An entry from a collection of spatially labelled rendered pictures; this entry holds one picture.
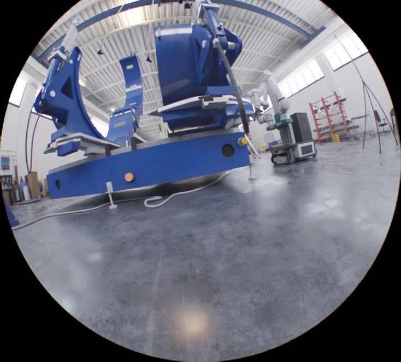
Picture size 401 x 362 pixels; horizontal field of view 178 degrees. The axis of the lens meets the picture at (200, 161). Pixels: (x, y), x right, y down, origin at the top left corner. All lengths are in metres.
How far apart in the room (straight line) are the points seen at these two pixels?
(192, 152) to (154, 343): 1.33
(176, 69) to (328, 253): 1.80
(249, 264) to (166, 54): 1.79
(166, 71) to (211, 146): 1.02
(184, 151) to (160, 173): 0.33
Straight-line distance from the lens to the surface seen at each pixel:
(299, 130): 2.50
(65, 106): 1.80
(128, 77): 6.35
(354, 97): 11.01
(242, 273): 0.41
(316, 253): 0.46
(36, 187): 7.38
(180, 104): 1.15
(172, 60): 1.65
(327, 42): 11.79
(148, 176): 1.35
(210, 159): 1.33
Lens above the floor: 0.32
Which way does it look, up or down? level
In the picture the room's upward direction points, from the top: 11 degrees counter-clockwise
